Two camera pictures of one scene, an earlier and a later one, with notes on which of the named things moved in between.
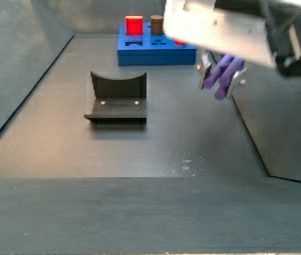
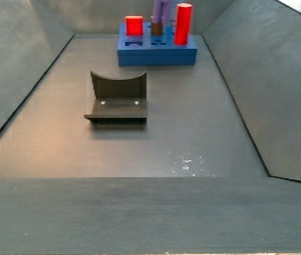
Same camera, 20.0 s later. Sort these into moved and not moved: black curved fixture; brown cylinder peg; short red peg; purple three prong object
Moved: purple three prong object
Not moved: short red peg; brown cylinder peg; black curved fixture
